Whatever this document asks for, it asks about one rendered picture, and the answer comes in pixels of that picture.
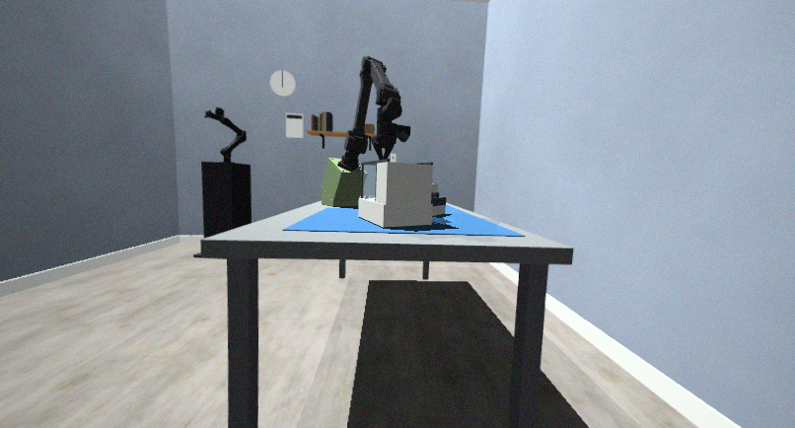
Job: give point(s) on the blue bench mat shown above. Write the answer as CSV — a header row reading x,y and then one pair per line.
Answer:
x,y
453,222

